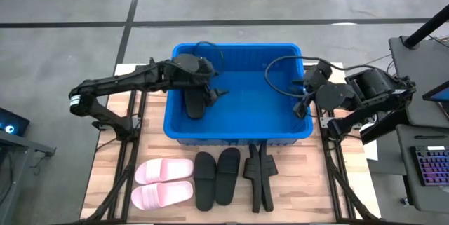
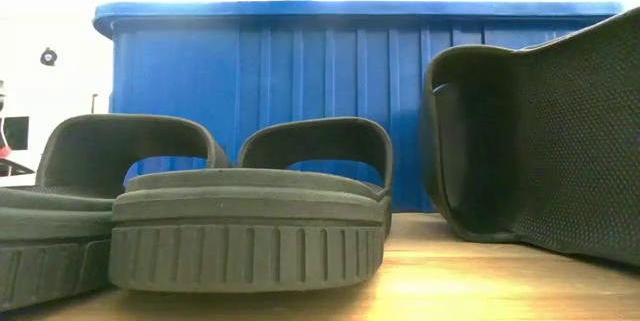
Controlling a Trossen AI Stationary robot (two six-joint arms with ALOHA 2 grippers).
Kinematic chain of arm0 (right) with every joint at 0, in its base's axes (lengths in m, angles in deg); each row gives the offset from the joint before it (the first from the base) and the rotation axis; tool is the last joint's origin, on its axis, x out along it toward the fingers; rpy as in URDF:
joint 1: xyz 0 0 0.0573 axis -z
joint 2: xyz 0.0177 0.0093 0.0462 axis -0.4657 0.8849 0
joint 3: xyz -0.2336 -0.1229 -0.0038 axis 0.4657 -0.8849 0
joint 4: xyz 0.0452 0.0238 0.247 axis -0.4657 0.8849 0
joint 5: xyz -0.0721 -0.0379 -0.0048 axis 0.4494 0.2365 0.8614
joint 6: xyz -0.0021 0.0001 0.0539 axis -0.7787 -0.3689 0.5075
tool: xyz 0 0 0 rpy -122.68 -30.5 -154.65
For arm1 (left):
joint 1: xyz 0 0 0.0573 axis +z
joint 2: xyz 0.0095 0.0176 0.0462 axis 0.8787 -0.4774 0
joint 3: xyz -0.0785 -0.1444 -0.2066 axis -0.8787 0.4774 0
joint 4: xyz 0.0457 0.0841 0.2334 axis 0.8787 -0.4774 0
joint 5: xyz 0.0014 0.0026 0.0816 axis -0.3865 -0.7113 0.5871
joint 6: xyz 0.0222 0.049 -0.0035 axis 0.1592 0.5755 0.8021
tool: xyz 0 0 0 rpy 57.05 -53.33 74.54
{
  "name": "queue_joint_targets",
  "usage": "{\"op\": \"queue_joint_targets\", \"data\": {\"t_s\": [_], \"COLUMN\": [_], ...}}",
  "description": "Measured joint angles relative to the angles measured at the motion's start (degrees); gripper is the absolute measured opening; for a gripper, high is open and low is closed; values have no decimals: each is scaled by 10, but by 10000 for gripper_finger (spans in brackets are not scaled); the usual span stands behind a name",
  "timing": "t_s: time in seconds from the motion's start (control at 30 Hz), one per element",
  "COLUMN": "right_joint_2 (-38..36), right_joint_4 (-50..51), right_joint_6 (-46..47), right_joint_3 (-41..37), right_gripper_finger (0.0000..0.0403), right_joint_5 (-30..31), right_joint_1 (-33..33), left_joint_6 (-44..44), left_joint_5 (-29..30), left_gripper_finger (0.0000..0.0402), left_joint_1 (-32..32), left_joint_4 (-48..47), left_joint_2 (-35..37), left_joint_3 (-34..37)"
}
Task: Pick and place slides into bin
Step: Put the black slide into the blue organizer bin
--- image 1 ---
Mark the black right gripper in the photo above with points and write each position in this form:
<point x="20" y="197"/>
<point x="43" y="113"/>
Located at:
<point x="315" y="78"/>

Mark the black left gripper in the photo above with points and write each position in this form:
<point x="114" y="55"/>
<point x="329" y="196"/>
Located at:
<point x="208" y="90"/>

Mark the black chunky slide sandal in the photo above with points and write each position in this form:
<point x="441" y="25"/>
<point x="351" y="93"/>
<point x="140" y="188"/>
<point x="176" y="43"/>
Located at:
<point x="194" y="107"/>

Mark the pink slide sandal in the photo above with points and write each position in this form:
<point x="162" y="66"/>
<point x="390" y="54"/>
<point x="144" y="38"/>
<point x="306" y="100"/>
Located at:
<point x="161" y="170"/>
<point x="161" y="195"/>

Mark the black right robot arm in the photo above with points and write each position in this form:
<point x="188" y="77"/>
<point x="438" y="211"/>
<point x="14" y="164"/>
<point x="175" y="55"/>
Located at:
<point x="372" y="85"/>

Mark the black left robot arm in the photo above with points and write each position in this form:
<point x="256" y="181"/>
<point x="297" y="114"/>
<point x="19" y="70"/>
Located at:
<point x="115" y="81"/>

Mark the blue plastic bin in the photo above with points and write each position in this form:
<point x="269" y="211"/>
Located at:
<point x="252" y="113"/>

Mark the grey metal mounting plate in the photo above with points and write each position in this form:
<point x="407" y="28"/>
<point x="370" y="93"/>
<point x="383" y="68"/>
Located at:
<point x="325" y="122"/>

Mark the white paper sheet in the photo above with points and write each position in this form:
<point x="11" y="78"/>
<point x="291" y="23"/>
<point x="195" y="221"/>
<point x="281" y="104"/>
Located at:
<point x="371" y="149"/>

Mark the black desk support bar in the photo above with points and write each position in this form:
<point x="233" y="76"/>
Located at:
<point x="386" y="128"/>

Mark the grey keyboard desk top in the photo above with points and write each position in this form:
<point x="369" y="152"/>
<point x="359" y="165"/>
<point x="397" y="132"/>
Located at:
<point x="407" y="183"/>

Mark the large grey desk top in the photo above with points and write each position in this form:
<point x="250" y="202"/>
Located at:
<point x="428" y="78"/>

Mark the tablet with blue screen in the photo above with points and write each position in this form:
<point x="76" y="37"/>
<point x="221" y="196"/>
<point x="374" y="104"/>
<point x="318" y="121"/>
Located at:
<point x="440" y="93"/>

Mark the small grey knob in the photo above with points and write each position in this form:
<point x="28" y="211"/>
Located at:
<point x="405" y="201"/>

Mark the backlit computer keyboard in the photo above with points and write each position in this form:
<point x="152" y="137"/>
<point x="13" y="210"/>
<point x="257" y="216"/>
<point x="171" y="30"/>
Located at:
<point x="433" y="165"/>

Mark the black round pole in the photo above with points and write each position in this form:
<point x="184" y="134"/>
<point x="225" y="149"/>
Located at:
<point x="424" y="28"/>

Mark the black device with blue light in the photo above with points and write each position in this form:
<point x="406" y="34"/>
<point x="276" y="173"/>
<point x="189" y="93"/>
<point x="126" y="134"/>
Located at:
<point x="12" y="121"/>

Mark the grey metal cart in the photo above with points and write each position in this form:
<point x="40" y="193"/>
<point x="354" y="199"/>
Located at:
<point x="17" y="155"/>

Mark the black aluminium table frame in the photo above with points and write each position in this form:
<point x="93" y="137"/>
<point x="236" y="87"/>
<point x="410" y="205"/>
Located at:
<point x="122" y="155"/>

